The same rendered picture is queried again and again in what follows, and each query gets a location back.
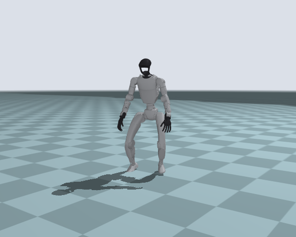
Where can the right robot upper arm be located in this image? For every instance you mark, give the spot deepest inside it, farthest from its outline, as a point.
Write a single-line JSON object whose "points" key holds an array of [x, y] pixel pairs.
{"points": [[132, 87]]}

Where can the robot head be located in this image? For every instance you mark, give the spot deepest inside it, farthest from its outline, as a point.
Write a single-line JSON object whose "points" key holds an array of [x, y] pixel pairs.
{"points": [[145, 63]]}

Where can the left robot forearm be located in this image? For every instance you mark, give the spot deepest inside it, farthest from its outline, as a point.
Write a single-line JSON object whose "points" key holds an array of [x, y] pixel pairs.
{"points": [[167, 107]]}

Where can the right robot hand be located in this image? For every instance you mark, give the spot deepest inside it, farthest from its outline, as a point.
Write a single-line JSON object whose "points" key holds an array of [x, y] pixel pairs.
{"points": [[120, 122]]}

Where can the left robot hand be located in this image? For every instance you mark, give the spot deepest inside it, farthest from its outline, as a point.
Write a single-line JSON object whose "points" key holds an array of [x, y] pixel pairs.
{"points": [[167, 124]]}

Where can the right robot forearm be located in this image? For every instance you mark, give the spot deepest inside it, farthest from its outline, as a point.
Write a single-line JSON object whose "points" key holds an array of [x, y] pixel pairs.
{"points": [[125, 107]]}

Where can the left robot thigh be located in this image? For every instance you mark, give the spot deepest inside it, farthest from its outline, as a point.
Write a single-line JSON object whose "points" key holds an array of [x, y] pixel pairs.
{"points": [[160, 117]]}

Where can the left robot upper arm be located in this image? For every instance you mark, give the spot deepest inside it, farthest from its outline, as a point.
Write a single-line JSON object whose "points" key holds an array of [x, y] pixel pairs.
{"points": [[162, 87]]}

